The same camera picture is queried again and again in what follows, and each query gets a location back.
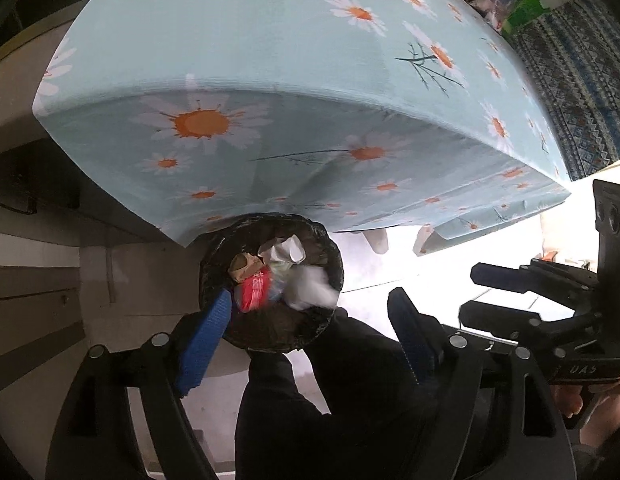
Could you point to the person's right hand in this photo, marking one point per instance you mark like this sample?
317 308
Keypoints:
572 403

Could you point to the black lined waste bin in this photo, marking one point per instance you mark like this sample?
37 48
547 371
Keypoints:
270 332

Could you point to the beige paper cup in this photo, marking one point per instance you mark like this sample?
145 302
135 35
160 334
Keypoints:
245 265

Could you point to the red snack wrapper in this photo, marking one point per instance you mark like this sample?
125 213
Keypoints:
252 292

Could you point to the blue daisy print tablecloth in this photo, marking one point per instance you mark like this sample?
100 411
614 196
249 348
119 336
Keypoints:
270 50

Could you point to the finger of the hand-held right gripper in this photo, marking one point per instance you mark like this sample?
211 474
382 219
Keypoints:
489 316
489 274

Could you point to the white table leg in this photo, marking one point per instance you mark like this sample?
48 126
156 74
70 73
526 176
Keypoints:
422 242
377 241

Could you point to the white tissue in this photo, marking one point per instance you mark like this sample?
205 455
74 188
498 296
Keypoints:
312 287

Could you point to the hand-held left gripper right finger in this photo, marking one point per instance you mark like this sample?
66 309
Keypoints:
409 330

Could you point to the white paper cup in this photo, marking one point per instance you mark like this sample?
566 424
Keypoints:
290 250

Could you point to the green plastic bag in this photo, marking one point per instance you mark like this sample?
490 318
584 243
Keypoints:
527 10

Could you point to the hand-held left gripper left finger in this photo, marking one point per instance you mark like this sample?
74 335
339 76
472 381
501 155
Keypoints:
205 340

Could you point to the blue patterned cloth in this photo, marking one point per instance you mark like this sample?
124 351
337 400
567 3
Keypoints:
579 85

